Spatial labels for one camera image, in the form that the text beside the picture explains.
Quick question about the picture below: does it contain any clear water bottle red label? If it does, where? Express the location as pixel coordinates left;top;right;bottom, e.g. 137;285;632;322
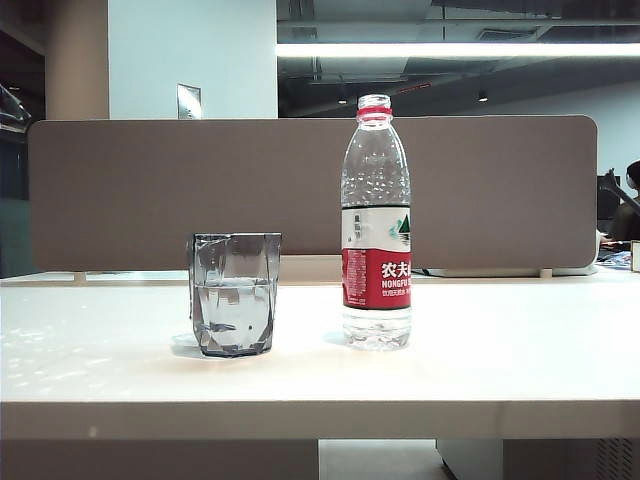
341;93;414;353

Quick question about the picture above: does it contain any grey faceted glass mug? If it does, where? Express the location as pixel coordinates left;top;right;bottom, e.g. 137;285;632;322
186;231;283;359

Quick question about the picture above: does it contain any brown fabric desk partition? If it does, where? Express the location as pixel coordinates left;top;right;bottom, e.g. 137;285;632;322
28;115;600;273

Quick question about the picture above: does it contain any long white ceiling light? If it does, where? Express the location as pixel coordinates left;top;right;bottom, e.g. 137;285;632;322
276;42;640;59

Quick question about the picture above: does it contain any seated person in background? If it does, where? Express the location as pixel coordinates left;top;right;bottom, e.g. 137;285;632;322
602;160;640;245

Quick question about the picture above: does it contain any dark bag on shelf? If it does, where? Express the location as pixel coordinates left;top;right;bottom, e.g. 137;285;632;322
0;83;32;132

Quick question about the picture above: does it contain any framed notice on wall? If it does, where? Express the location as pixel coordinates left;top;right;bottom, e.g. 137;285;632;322
176;83;203;120

